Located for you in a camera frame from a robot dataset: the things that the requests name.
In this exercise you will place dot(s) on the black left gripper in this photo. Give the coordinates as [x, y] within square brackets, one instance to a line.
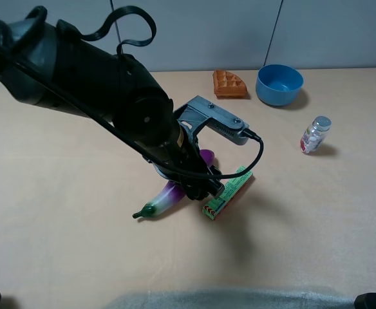
[170, 145]

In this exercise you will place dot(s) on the purple toy eggplant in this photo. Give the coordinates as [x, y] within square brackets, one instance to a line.
[167, 198]

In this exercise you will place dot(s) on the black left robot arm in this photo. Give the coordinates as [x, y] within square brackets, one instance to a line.
[58, 68]

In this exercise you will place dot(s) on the black object lower right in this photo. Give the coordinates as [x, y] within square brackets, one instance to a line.
[365, 301]

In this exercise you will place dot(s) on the green chewing gum box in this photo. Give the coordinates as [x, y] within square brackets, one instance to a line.
[233, 186]

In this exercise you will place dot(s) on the orange waffle slice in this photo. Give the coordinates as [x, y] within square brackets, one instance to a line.
[229, 85]

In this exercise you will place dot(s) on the grey foam mat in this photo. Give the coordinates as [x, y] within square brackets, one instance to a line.
[235, 298]

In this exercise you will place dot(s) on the clear candy bottle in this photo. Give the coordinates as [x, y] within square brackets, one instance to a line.
[315, 133]

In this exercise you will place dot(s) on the blue bowl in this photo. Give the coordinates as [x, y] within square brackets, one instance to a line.
[278, 85]

